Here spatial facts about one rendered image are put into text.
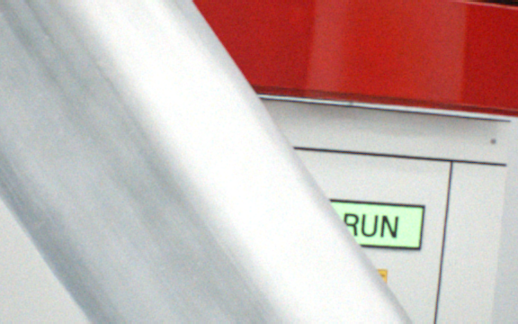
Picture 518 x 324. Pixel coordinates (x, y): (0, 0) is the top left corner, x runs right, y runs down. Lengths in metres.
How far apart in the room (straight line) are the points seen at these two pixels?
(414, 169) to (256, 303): 0.90
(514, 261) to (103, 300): 2.63
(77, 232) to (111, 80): 0.04
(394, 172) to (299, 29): 0.19
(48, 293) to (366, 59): 0.39
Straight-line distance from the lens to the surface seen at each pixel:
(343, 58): 1.15
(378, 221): 1.21
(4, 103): 0.34
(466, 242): 1.26
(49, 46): 0.33
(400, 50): 1.16
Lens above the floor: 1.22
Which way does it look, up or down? 3 degrees down
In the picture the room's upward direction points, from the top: 5 degrees clockwise
